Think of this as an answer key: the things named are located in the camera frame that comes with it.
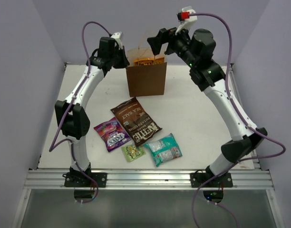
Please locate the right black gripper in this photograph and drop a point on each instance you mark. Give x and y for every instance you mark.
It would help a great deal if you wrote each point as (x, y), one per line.
(163, 36)

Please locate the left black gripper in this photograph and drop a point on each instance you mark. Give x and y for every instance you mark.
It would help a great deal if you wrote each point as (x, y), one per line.
(125, 62)

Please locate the orange Kettle honey dijon chips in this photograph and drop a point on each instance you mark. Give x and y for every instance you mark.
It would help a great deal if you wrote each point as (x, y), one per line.
(148, 61)

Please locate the brown paper bag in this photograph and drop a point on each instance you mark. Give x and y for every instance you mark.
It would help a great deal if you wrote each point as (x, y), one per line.
(145, 80)

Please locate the brown Kettle sea salt chips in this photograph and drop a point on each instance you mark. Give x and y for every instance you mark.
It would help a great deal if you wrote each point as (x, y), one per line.
(136, 121)

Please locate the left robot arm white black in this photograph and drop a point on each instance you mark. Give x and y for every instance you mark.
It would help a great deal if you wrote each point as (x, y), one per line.
(72, 119)

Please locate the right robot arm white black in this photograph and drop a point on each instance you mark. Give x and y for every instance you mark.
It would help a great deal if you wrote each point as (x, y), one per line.
(197, 52)

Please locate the purple Fox's candy bag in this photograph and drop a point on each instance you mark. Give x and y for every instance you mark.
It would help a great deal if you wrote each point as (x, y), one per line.
(112, 133)

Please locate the small green snack packet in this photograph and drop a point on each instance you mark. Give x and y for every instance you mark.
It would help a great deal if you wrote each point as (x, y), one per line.
(132, 152)

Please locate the teal snack packet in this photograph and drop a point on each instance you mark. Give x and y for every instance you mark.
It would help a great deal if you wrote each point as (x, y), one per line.
(164, 149)

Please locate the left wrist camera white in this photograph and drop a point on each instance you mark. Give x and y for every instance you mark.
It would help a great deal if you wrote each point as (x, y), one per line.
(118, 38)

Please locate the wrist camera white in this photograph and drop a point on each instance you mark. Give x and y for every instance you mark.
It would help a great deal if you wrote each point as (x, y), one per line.
(118, 38)
(185, 19)

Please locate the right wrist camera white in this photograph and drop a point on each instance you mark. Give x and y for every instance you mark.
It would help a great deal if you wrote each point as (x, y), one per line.
(185, 19)

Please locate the aluminium right side rail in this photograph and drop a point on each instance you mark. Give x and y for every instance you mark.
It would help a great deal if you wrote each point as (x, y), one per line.
(243, 130)

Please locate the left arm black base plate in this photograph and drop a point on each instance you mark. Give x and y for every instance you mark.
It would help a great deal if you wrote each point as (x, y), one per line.
(79, 180)

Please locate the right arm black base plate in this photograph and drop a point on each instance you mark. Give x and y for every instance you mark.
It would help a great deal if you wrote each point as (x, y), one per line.
(210, 179)

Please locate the aluminium front rail frame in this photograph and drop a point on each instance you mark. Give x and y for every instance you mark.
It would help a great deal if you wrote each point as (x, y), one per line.
(137, 179)

